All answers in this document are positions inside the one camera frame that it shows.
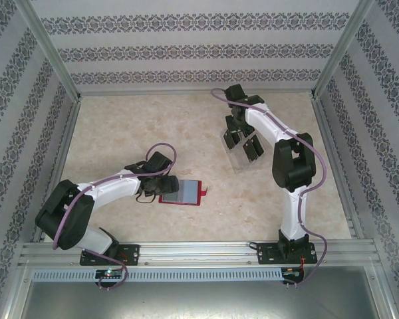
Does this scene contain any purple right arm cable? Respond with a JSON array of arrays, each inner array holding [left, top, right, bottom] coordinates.
[[211, 87, 329, 289]]

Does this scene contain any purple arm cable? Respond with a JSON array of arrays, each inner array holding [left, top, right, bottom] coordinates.
[[211, 87, 329, 289], [53, 143, 178, 290]]

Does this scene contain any red leather card holder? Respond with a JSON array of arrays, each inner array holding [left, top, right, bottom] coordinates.
[[158, 179, 210, 207]]

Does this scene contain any aluminium frame post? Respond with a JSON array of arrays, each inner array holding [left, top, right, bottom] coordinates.
[[309, 0, 377, 100], [18, 0, 83, 102]]

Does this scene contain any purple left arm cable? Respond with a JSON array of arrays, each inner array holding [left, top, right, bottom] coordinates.
[[53, 143, 178, 290]]

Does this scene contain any black credit card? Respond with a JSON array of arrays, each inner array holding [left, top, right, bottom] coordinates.
[[223, 130, 241, 150], [241, 134, 265, 164]]

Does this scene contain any aluminium side rail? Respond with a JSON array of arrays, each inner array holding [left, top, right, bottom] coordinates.
[[311, 98, 366, 239], [32, 98, 83, 243]]

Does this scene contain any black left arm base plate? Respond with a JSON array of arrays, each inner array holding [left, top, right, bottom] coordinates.
[[80, 244, 141, 266]]

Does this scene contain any aluminium mounting rail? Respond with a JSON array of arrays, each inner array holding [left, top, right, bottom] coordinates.
[[18, 241, 379, 267]]

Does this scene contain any grey slotted cable duct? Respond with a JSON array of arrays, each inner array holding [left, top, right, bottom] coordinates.
[[31, 267, 284, 282]]

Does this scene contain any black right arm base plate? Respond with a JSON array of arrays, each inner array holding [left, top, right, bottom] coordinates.
[[257, 242, 317, 266]]

